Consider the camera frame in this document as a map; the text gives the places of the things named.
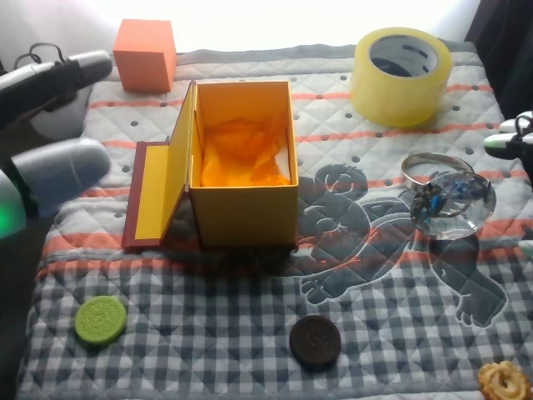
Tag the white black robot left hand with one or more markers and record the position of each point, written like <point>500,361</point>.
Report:
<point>58,179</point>

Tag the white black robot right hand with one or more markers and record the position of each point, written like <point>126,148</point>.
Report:
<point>514,141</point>

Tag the orange cube box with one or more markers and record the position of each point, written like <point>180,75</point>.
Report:
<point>143,62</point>

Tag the yellow gift box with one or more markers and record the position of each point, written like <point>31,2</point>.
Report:
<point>245,216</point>

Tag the dark curtain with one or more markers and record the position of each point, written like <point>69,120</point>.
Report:
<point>504,50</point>

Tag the yellowish packing tape roll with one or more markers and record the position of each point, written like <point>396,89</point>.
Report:
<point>395,96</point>

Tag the green sandwich cookie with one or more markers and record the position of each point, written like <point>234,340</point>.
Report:
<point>100,323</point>

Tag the yellow butter cookie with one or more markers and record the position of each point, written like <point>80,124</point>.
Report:
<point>501,381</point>

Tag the grey quilt with bear print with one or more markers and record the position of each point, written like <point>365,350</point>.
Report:
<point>250,325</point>

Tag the brown sandwich cookie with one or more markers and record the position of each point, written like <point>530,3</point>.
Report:
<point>315,341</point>

